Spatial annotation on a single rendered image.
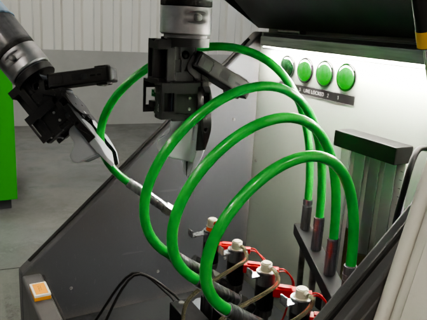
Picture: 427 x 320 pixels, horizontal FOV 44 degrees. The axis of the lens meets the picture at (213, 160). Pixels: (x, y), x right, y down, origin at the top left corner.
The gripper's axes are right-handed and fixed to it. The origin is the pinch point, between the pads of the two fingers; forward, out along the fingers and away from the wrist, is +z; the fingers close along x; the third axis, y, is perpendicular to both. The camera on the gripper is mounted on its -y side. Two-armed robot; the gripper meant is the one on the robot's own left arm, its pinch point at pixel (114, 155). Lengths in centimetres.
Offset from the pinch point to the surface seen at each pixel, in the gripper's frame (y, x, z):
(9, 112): 107, -276, -121
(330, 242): -19.5, 7.9, 32.5
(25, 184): 163, -351, -92
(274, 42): -36.2, -24.0, -0.8
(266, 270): -10.3, 14.3, 28.6
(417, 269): -25, 32, 35
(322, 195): -23.2, 0.3, 27.2
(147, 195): -4.7, 18.6, 10.2
